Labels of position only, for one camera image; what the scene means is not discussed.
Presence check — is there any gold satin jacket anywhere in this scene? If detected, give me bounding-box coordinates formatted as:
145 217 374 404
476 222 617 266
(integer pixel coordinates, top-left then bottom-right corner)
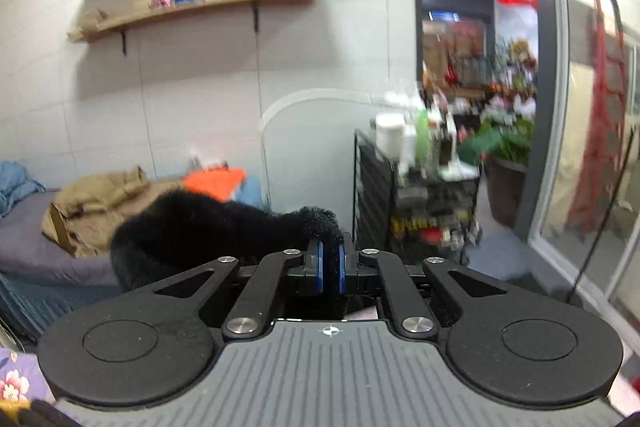
110 190 343 291

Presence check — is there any black trolley cart with bottles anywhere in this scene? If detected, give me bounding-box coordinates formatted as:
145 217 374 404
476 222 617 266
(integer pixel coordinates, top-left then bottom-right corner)
352 92 483 265

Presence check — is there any orange folded cloth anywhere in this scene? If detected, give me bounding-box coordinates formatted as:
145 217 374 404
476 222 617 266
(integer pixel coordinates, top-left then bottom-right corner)
182 167 246 202

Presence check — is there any potted green plant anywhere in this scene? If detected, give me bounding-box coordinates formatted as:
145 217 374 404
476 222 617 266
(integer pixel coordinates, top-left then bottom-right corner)
457 117 535 229

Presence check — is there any olive brown padded coat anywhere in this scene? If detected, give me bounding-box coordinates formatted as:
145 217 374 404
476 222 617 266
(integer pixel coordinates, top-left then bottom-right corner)
41 167 182 259

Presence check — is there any grey sheet massage bed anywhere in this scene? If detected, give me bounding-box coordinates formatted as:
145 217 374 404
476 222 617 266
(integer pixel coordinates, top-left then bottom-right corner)
1 188 120 339

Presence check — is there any blue crumpled blanket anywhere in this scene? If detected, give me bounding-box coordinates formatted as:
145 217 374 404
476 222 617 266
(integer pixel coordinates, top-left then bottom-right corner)
0 160 46 218

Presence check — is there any purple floral bed sheet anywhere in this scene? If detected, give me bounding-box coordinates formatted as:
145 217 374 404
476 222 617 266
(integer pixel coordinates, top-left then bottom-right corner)
0 348 55 412

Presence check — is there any white curved pipe frame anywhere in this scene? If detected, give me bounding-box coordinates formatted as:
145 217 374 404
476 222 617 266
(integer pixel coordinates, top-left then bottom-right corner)
259 88 392 220

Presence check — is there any lower wooden wall shelf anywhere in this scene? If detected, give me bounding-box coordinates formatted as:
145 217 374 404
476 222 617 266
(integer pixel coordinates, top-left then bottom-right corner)
67 0 314 42

